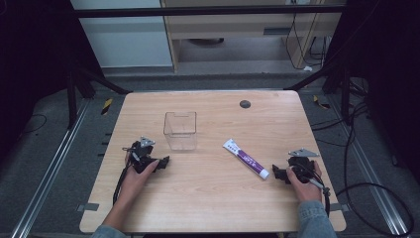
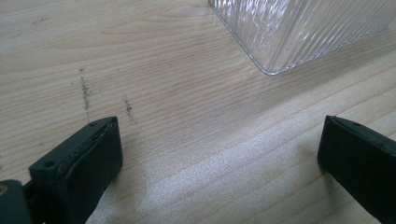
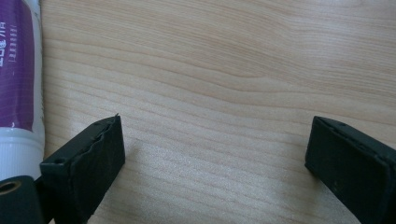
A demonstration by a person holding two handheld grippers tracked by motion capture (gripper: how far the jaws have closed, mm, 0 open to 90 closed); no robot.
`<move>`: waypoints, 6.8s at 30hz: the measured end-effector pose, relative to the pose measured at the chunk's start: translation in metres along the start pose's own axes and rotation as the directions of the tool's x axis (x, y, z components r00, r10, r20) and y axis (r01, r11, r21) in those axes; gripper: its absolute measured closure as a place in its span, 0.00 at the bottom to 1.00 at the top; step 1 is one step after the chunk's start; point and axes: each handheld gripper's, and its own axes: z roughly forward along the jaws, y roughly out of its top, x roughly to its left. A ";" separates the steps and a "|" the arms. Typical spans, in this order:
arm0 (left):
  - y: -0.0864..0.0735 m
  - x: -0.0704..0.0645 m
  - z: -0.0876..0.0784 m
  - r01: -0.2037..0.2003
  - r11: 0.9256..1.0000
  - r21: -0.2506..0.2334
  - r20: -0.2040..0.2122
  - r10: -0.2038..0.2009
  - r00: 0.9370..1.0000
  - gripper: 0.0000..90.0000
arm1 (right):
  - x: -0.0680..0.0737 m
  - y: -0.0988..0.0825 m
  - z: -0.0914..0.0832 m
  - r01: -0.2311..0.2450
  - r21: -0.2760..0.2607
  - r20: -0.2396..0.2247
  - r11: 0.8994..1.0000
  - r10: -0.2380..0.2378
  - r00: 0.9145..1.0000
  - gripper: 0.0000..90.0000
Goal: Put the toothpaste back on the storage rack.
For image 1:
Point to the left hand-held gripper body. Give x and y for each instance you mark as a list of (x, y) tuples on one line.
[(141, 155)]

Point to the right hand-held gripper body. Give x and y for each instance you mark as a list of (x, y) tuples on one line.
[(302, 163)]

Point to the person's left hand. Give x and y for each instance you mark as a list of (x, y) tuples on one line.
[(138, 178)]

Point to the person's right hand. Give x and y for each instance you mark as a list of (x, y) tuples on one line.
[(305, 190)]

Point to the clear plastic box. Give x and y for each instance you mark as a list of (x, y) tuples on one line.
[(180, 131)]

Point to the purple and white toothpaste tube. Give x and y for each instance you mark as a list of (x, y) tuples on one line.
[(246, 158)]

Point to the yellow and black tape strip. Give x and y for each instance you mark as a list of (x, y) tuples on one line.
[(106, 106), (321, 103)]

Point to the black metal stand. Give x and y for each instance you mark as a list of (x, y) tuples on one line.
[(71, 95), (343, 89)]

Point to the white cabinet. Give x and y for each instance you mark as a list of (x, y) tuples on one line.
[(125, 39)]

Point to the light wooden desk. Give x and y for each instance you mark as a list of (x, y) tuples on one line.
[(231, 26)]

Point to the grey table bracket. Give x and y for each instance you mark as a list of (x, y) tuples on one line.
[(339, 207), (87, 207)]

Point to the silver floor rail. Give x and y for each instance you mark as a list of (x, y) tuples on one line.
[(49, 172), (373, 178)]

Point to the black horizontal frame bar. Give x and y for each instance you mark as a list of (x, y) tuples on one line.
[(204, 11)]

